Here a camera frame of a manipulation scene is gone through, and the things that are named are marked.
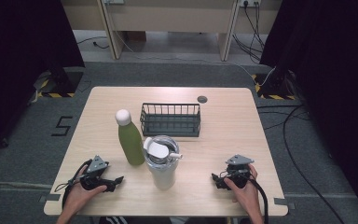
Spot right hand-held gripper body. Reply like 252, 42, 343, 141
218, 154, 255, 189

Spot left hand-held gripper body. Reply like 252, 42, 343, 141
79, 154, 117, 192

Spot person's right hand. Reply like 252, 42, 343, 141
223, 163, 261, 217

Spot person's left hand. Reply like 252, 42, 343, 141
62, 164, 108, 217

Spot person's black striped clothing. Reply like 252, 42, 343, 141
98, 216, 173, 224

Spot green bottle with white cap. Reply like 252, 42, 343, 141
115, 108, 146, 167

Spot white tumbler with lid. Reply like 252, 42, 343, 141
142, 134, 184, 191

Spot grey floor tape piece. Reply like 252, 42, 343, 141
273, 197, 296, 211
38, 192, 62, 203

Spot stand base with hazard tape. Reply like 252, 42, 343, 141
250, 69, 297, 102
31, 66, 86, 99

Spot black curtain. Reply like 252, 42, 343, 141
258, 0, 358, 218
0, 0, 86, 158

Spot beige background desk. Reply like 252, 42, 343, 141
60, 0, 283, 63

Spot left hand-held gripper black cable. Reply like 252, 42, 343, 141
53, 159, 93, 210

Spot hand-held gripper black cable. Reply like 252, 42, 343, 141
247, 174, 269, 224
53, 159, 93, 210

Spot right hand-held gripper black cable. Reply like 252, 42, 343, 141
247, 174, 269, 224

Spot black floor cables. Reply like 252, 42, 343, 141
255, 104, 347, 224

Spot black wire basket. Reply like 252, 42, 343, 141
139, 102, 202, 138

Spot short black floor cable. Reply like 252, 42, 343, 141
76, 35, 111, 50

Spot bundle of black hanging cables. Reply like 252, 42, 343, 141
231, 1, 267, 65

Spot white wall power socket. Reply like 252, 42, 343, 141
239, 0, 262, 8

